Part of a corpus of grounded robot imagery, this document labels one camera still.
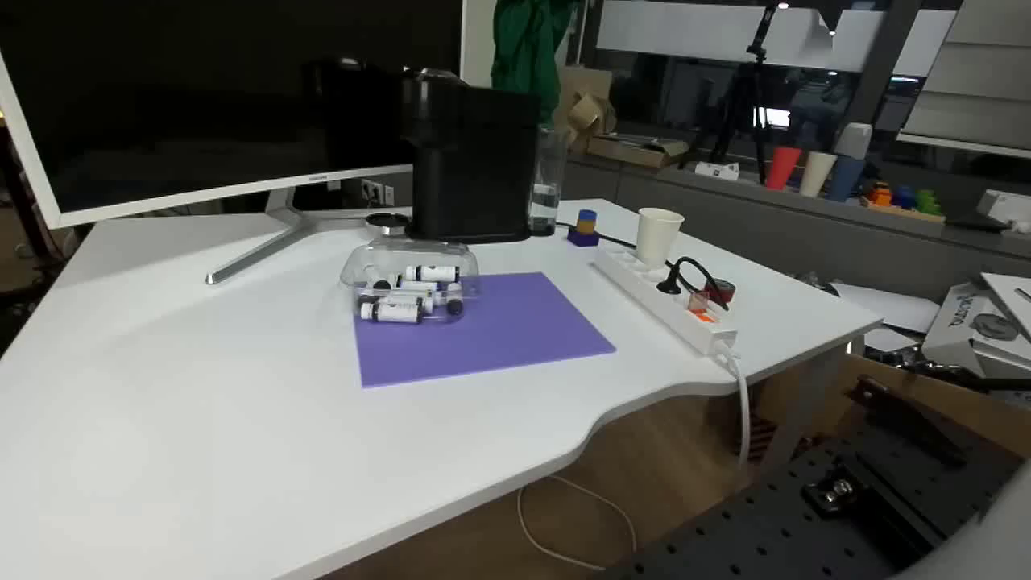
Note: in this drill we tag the camera tripod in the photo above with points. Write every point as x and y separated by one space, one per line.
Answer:
743 103

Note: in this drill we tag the white paper cup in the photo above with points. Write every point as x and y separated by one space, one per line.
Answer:
654 234

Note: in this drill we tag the white power strip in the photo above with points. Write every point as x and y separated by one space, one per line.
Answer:
683 313

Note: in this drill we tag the white plastic cup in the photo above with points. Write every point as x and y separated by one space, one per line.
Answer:
817 172

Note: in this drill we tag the white framed computer monitor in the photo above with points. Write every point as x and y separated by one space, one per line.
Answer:
125 109

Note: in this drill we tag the red plastic cup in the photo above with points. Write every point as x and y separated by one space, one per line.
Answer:
781 165

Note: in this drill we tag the clear plastic bowl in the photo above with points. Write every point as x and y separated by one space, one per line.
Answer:
378 273

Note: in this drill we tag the blue and yellow toy block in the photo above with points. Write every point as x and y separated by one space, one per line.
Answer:
584 230

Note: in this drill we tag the green cloth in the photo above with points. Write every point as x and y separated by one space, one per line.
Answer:
525 37

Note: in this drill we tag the purple paper mat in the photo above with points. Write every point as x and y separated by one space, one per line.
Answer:
511 325

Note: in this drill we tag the black coffee machine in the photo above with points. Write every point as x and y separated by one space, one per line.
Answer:
474 159

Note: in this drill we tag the clear water tank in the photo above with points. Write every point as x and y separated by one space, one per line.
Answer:
548 183

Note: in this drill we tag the white capsule front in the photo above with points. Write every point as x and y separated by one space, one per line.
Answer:
399 313

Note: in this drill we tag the black perforated breadboard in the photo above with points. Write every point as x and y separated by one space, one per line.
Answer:
834 514

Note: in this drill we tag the white capsule rear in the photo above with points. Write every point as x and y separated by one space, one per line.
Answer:
433 273

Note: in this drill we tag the white capsule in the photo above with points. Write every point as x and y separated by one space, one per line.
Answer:
433 273
399 313

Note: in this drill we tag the black plug with cable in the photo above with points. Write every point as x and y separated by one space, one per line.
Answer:
694 276

